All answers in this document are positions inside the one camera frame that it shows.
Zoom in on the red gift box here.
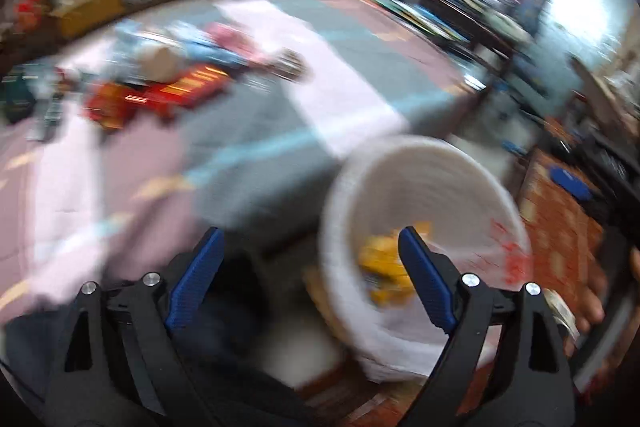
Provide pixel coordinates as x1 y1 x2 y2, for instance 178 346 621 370
12 0 53 25

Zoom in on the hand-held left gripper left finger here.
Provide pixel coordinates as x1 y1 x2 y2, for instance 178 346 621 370
47 227 226 427

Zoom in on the orange patterned rug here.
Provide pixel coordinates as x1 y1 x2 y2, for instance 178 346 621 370
517 147 606 308

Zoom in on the person's right hand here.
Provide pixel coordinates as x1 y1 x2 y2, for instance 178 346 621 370
565 247 640 358

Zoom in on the dark wooden table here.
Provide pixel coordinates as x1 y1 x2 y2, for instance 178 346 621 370
410 0 536 78

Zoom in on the paper cup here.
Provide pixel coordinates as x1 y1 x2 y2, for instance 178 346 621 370
137 44 181 82

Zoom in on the red snack packet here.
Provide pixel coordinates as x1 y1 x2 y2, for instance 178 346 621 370
142 64 233 118
82 82 151 130

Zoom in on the brown label packet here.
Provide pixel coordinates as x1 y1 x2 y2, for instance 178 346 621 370
272 49 306 80

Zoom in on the plaid pink grey tablecloth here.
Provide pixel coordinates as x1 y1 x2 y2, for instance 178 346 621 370
0 0 488 323

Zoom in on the white plastic bucket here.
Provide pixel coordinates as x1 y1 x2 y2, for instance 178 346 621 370
320 136 533 383

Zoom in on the dark green gift bag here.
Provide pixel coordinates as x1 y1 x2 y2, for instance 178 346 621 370
2 67 38 122

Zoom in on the yellow snack wrapper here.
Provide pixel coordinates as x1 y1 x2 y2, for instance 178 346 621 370
357 222 433 308

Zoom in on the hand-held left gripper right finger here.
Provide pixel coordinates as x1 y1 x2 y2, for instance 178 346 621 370
397 226 576 427

